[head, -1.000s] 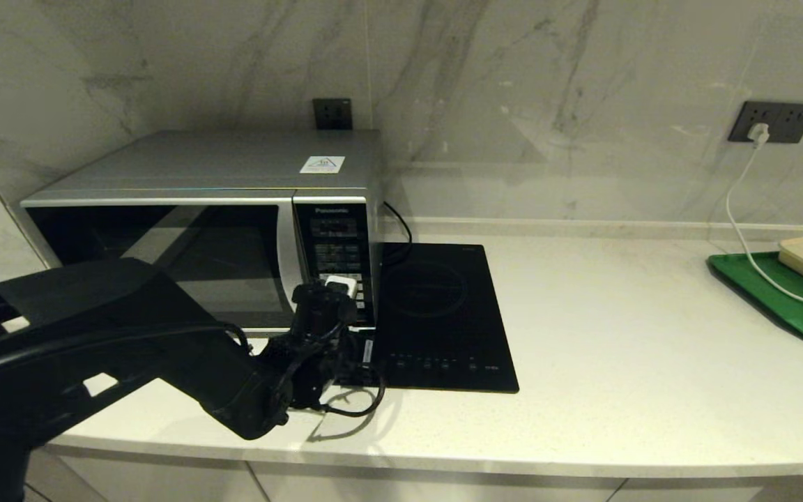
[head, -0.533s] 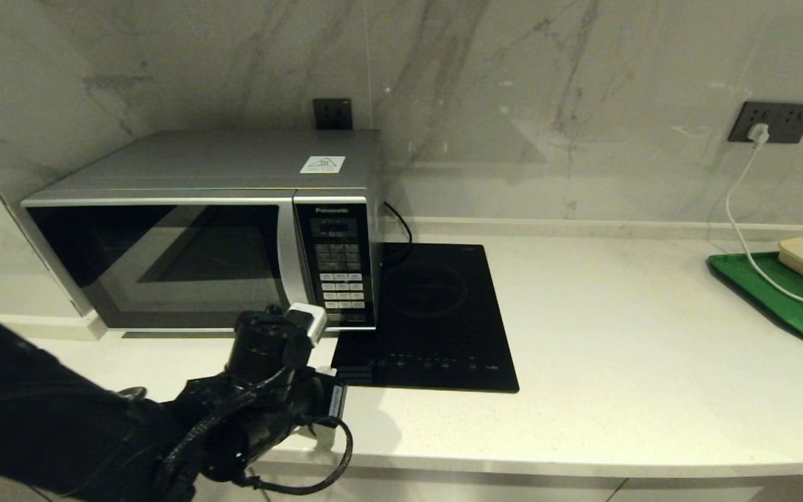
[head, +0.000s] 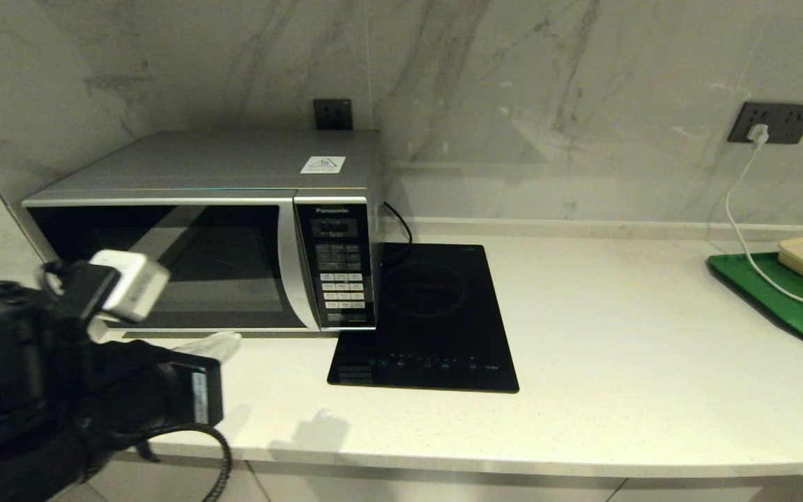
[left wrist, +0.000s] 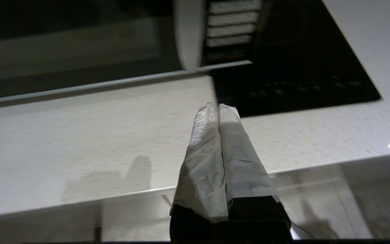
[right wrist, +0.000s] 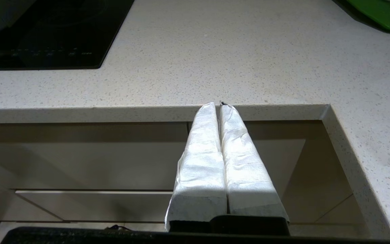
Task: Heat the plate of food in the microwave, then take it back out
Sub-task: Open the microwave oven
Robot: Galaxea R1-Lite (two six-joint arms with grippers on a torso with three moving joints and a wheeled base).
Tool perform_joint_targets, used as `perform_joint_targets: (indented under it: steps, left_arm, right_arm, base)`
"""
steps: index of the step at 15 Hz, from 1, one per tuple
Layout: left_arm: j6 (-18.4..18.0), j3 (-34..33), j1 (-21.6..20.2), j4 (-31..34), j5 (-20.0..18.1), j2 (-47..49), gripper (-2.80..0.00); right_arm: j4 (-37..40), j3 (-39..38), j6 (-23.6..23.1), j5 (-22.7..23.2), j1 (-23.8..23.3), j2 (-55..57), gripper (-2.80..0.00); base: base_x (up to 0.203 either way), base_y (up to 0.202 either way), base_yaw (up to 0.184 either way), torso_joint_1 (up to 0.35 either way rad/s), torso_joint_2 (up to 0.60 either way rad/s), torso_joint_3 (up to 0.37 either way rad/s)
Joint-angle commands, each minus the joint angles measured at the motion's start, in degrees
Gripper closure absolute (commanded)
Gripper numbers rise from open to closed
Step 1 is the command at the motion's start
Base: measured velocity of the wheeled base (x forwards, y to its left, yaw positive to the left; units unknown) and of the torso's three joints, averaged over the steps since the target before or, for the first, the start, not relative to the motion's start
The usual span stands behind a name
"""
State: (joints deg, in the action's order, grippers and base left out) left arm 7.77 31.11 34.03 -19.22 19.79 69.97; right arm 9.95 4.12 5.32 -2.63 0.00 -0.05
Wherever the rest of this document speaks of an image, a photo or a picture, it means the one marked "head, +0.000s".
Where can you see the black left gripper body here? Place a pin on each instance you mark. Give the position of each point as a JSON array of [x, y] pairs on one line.
[[185, 394]]

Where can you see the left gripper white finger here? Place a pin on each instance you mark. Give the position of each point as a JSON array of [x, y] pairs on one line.
[[213, 343]]

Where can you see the microwave door with dark window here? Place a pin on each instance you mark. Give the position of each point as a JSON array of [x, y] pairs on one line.
[[234, 265]]

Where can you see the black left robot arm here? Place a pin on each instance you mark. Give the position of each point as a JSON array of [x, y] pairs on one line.
[[4, 390]]

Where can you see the silver Panasonic microwave oven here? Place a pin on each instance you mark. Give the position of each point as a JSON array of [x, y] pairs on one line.
[[220, 159]]

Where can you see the grey glossy cabinet front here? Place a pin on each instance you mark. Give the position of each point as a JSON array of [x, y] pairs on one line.
[[708, 491], [443, 488], [164, 484]]

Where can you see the white sticker with triangle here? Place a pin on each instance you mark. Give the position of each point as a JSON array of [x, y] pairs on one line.
[[323, 164]]

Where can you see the black induction cooktop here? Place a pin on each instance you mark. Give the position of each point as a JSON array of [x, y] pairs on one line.
[[443, 293]]

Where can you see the white power plug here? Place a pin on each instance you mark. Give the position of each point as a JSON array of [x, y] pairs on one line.
[[758, 133]]

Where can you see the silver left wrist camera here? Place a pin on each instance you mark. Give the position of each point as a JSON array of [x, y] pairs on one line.
[[133, 286]]

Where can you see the small dark wall socket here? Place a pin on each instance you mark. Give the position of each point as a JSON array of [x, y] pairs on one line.
[[332, 115]]

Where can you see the wide dark wall socket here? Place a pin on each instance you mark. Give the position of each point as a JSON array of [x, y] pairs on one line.
[[792, 123]]

